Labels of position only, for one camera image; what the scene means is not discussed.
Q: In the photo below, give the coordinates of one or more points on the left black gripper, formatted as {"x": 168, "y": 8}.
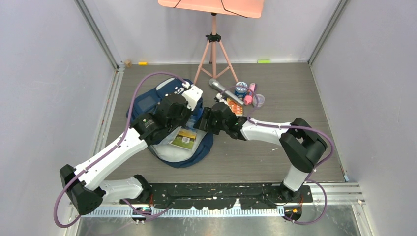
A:
{"x": 189, "y": 111}

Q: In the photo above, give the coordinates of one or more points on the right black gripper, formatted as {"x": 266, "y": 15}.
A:
{"x": 207, "y": 114}

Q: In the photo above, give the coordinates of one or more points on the green yellow booklet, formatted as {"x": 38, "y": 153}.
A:
{"x": 185, "y": 139}

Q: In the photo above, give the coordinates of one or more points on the navy blue student backpack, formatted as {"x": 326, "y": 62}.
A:
{"x": 169, "y": 154}

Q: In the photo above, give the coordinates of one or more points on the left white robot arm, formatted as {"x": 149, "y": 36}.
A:
{"x": 85, "y": 184}

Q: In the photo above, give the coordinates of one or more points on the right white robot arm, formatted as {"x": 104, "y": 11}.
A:
{"x": 303, "y": 146}

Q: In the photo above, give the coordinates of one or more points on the orange calculator toy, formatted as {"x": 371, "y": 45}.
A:
{"x": 235, "y": 107}

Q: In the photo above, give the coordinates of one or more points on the silver microphone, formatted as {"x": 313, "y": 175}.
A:
{"x": 225, "y": 91}

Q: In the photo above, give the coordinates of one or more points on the blue patterned round tin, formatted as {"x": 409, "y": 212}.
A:
{"x": 241, "y": 89}

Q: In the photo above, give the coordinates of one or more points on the pink highlighter marker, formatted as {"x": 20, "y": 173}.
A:
{"x": 249, "y": 95}

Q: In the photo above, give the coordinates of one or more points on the clear small round container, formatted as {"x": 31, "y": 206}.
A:
{"x": 258, "y": 101}

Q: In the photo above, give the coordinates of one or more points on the small cork piece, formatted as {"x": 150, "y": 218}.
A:
{"x": 128, "y": 63}

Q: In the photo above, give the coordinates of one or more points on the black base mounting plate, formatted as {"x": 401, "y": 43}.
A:
{"x": 217, "y": 196}

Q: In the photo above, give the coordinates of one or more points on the green tape piece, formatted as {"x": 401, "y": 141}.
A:
{"x": 263, "y": 61}

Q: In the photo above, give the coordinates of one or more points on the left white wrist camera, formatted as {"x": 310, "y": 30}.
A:
{"x": 192, "y": 94}

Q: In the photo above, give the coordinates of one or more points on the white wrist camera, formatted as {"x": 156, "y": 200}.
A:
{"x": 219, "y": 98}
{"x": 192, "y": 94}

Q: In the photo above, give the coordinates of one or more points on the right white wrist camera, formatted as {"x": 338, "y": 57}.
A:
{"x": 219, "y": 98}

